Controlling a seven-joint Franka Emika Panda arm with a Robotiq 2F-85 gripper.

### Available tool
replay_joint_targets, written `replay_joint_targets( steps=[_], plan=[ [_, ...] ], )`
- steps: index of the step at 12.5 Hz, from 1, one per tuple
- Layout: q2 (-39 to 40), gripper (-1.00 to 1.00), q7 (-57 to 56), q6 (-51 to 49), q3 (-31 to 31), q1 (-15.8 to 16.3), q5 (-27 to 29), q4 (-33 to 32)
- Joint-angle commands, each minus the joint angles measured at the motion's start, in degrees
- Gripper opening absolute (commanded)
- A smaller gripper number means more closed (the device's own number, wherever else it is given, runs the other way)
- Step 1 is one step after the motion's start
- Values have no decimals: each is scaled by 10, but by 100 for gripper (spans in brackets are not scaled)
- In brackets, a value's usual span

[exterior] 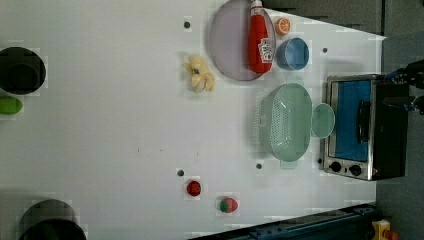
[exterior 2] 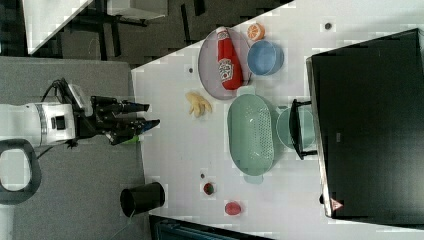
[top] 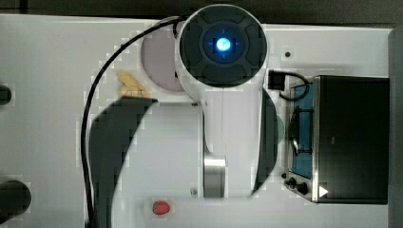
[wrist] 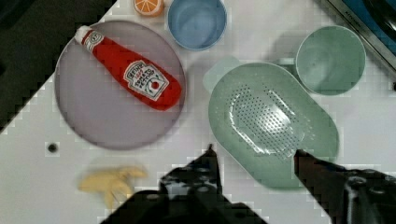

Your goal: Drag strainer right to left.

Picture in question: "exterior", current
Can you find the green plastic strainer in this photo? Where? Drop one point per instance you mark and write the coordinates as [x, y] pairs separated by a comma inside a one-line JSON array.
[[282, 125]]

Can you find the peeled banana toy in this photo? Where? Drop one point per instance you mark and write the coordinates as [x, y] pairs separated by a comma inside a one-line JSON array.
[[201, 77]]

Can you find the red tomato toy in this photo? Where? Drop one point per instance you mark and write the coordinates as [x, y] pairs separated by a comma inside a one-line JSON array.
[[193, 188]]

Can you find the red ketchup bottle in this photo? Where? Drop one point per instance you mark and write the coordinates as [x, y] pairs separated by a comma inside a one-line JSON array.
[[260, 50]]

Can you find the strawberry toy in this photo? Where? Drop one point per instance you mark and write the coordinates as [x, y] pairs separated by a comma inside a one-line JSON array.
[[228, 205]]

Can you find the blue bowl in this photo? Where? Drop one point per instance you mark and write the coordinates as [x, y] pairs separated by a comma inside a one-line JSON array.
[[292, 54]]

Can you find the green mug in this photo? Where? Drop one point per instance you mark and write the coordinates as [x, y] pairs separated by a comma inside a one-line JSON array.
[[323, 121]]

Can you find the orange slice toy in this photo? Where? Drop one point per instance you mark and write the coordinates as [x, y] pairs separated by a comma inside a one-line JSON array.
[[282, 26]]

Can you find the black toaster oven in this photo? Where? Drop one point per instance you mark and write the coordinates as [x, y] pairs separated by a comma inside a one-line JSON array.
[[370, 137]]

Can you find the black round base lower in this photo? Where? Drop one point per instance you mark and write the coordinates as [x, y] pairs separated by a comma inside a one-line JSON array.
[[50, 220]]

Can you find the black round base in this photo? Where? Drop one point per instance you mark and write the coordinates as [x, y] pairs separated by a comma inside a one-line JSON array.
[[50, 220], [22, 71]]

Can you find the black round base upper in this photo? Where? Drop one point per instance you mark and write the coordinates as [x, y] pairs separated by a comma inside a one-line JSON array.
[[22, 71]]

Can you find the yellow red clamp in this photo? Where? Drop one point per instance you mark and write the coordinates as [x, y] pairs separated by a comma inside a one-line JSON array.
[[383, 231]]

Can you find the green cucumber toy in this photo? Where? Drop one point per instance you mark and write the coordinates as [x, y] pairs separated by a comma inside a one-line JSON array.
[[10, 105]]

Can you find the blue metal frame rail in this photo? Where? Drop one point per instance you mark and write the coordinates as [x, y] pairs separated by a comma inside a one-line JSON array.
[[350, 223]]

